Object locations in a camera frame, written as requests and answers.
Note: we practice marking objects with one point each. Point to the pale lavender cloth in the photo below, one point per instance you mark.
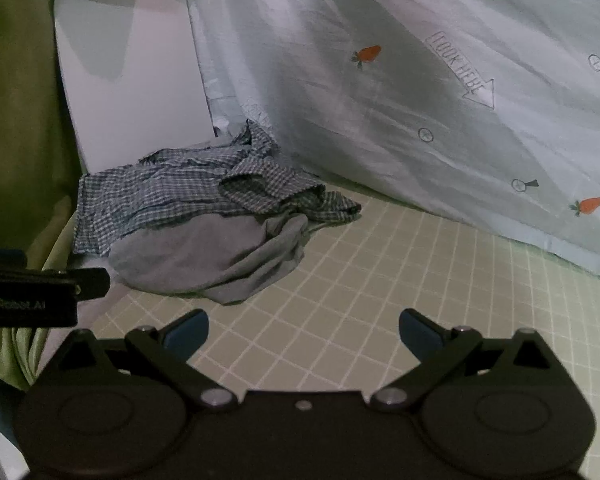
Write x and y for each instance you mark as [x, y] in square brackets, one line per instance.
[130, 85]

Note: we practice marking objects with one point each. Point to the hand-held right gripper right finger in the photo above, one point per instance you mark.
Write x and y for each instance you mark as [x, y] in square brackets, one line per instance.
[417, 336]

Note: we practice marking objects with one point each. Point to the carrot print light quilt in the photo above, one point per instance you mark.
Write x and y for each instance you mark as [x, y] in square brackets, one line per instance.
[380, 110]

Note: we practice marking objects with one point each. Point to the grey garment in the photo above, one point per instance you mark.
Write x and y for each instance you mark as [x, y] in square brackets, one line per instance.
[190, 255]

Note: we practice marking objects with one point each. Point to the green grid bed sheet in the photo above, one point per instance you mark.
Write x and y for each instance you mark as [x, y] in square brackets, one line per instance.
[355, 285]

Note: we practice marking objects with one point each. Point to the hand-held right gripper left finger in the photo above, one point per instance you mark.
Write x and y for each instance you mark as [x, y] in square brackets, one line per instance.
[187, 334]

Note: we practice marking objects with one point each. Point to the blue plaid shirt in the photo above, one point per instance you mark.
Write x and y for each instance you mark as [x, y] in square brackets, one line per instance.
[180, 185]

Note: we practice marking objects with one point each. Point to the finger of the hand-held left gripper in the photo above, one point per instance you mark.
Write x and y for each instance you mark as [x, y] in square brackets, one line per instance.
[92, 282]

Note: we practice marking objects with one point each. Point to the green cloth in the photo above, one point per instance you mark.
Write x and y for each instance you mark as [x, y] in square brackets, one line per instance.
[20, 135]

